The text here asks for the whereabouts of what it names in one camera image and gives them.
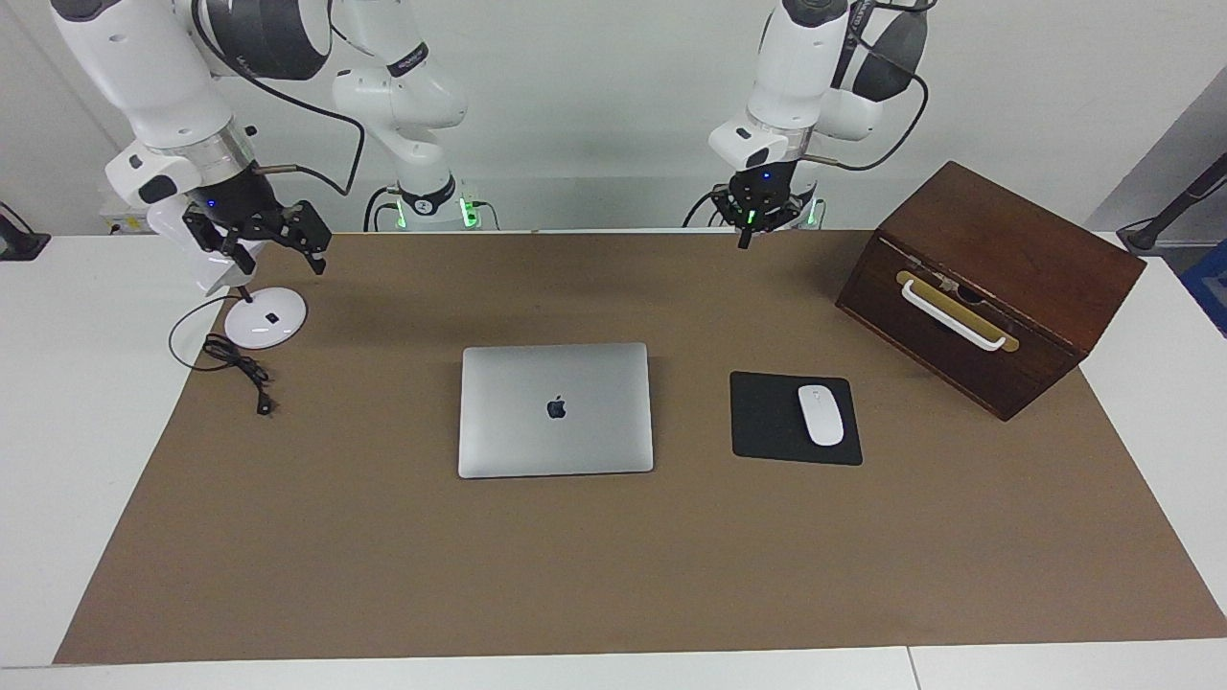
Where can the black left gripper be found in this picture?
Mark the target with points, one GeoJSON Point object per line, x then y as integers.
{"type": "Point", "coordinates": [767, 192]}

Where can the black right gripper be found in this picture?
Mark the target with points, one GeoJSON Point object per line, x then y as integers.
{"type": "Point", "coordinates": [235, 203]}

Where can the silver grey laptop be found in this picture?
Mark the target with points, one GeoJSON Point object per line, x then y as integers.
{"type": "Point", "coordinates": [556, 412]}

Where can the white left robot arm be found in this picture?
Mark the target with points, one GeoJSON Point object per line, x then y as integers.
{"type": "Point", "coordinates": [796, 67]}

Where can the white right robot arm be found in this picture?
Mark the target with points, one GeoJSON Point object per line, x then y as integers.
{"type": "Point", "coordinates": [144, 77]}

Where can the white desk lamp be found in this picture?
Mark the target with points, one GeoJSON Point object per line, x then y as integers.
{"type": "Point", "coordinates": [273, 321]}

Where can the black mouse pad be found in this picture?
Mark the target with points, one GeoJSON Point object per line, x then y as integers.
{"type": "Point", "coordinates": [762, 422]}

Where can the white computer mouse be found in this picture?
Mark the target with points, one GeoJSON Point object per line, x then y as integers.
{"type": "Point", "coordinates": [821, 414]}

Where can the dark brown wooden box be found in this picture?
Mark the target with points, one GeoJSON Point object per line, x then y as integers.
{"type": "Point", "coordinates": [1016, 249]}

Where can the brown table mat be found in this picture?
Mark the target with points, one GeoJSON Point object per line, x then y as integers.
{"type": "Point", "coordinates": [613, 556]}

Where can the black tripod stand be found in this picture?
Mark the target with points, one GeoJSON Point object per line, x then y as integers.
{"type": "Point", "coordinates": [1174, 206]}

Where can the white wall power strip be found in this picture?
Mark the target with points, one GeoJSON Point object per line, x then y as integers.
{"type": "Point", "coordinates": [120, 216]}

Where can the black clamp mount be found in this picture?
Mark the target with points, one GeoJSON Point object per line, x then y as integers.
{"type": "Point", "coordinates": [19, 241]}

